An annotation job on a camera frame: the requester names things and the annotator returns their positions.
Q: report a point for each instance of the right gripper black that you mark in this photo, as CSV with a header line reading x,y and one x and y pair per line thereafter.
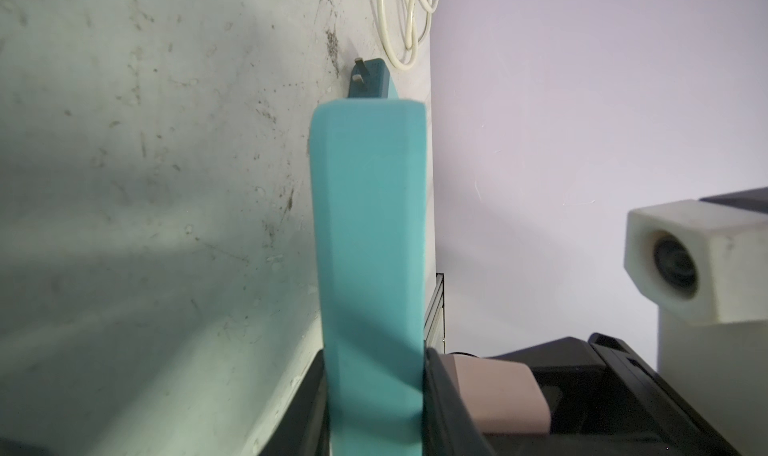
x,y
605,400

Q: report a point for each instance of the aluminium frame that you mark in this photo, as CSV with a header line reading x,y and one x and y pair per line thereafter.
x,y
434,326

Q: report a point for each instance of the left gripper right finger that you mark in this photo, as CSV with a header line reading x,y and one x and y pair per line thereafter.
x,y
447,426

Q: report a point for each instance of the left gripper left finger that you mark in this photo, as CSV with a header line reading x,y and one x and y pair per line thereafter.
x,y
304,427

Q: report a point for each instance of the teal adapter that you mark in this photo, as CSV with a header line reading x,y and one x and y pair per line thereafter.
x,y
371,79

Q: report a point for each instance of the pink adapter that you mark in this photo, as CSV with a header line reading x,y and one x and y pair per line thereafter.
x,y
501,397

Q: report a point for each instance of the teal power strip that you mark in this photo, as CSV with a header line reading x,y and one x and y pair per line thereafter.
x,y
368,164

